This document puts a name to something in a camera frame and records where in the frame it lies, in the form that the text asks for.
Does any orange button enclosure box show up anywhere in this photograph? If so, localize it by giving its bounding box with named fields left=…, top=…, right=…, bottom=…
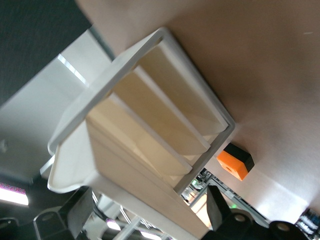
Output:
left=216, top=142, right=255, bottom=182

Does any white flat board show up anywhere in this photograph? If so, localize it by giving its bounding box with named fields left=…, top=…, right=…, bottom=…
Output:
left=0, top=26, right=236, bottom=197

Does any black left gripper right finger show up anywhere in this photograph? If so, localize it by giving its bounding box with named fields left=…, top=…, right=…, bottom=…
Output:
left=201, top=184, right=311, bottom=240

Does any white plastic drawer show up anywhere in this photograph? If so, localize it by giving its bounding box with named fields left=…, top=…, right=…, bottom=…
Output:
left=136, top=41, right=229, bottom=141
left=46, top=116, right=212, bottom=240
left=113, top=66, right=211, bottom=161
left=86, top=92, right=193, bottom=187

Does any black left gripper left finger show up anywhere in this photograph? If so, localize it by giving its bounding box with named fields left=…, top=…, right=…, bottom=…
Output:
left=0, top=186, right=95, bottom=240

